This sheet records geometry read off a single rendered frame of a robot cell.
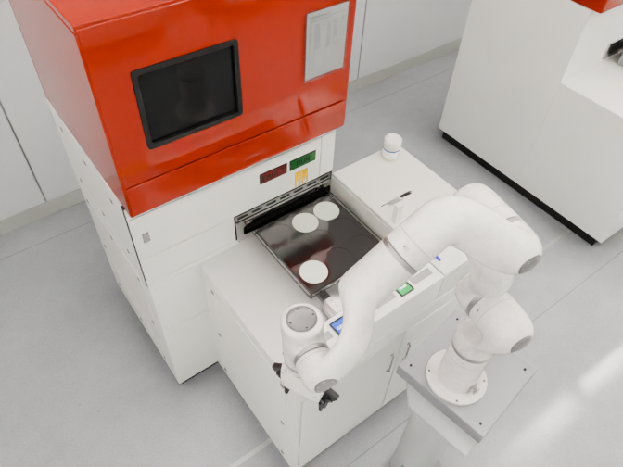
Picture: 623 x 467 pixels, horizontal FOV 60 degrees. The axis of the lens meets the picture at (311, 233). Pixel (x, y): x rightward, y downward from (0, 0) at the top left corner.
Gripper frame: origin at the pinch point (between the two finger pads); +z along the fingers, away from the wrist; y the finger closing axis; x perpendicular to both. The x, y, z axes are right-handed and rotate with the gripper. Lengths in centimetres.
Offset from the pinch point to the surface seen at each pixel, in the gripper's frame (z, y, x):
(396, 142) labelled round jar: 13, -24, 116
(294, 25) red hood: -49, -44, 74
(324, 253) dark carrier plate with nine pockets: 28, -28, 63
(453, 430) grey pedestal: 40, 34, 28
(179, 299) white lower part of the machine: 48, -74, 31
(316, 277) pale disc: 28, -26, 52
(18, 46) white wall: 4, -208, 91
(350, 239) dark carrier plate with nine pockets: 29, -23, 74
